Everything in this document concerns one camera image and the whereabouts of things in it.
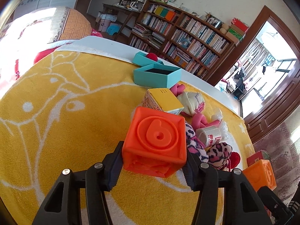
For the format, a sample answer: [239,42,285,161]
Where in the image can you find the small orange rubber cube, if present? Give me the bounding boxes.
[243,160,277,191]

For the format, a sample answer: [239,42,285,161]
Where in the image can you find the pink leopard plush toy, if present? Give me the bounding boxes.
[185,122,232,171]

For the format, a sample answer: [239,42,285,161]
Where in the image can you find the white red labelled cup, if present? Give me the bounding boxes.
[195,126,222,148]

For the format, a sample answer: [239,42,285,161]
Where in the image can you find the large orange rubber cube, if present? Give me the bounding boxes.
[122,107,187,178]

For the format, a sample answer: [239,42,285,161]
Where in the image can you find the cream pink sock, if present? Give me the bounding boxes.
[177,92,206,117]

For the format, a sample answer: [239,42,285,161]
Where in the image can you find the yellow white carton box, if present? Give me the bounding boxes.
[142,88,184,115]

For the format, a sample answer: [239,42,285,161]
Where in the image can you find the pink knotted foam tube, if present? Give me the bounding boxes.
[170,83,186,97]

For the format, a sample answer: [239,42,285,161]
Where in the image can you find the teal gift box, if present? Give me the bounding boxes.
[133,64,182,88]

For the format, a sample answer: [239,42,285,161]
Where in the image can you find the teal box lid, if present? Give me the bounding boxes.
[132,51,164,67]

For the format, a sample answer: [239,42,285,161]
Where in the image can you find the red pompom ball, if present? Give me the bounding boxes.
[146,53,158,62]

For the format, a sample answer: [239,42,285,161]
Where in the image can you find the white plastic bag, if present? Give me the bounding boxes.
[211,108,230,142]

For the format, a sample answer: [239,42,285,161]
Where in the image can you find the red tin storage box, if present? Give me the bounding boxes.
[247,150,271,167]

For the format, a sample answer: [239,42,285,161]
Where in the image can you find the brown wooden door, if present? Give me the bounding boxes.
[244,60,300,143]

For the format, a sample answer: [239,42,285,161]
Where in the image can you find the yellow duck pattern towel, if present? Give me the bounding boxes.
[0,50,256,225]

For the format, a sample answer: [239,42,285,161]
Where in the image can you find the wooden bookshelf with books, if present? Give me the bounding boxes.
[129,0,234,81]

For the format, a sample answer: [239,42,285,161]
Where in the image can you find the red floral bed quilt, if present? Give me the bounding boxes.
[1,6,101,95]

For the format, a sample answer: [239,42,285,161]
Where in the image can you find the stacked gift boxes on shelf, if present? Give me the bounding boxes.
[219,18,249,46]

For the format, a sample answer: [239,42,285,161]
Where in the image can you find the orange plaid pillow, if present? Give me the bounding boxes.
[59,9,92,41]

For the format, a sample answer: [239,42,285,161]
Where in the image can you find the blue plastic stool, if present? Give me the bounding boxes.
[106,23,121,36]

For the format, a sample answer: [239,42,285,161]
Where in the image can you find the dark wooden desk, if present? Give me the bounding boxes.
[102,4,140,44]

